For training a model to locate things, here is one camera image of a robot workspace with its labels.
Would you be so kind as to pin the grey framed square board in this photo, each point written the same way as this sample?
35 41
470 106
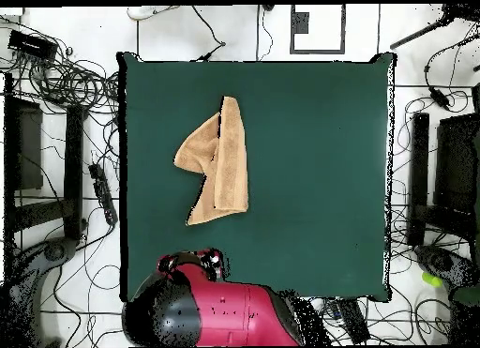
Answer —
300 22

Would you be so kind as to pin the dark green table cloth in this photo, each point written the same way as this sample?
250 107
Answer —
318 175

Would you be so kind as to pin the grey stand base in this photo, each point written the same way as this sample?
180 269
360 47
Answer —
52 252
442 261

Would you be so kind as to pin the black power adapter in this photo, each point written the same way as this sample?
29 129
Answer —
438 97

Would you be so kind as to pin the black network switch box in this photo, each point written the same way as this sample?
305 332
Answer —
32 45

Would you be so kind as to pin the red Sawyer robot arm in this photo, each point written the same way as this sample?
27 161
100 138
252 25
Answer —
225 306

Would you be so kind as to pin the black metal frame stand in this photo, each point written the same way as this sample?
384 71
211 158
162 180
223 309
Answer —
73 156
419 156

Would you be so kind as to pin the black power strip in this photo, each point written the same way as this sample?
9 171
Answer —
103 194
352 321

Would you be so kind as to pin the black tripod rod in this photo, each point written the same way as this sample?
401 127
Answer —
420 33

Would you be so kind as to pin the orange terry towel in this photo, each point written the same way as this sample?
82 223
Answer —
230 156

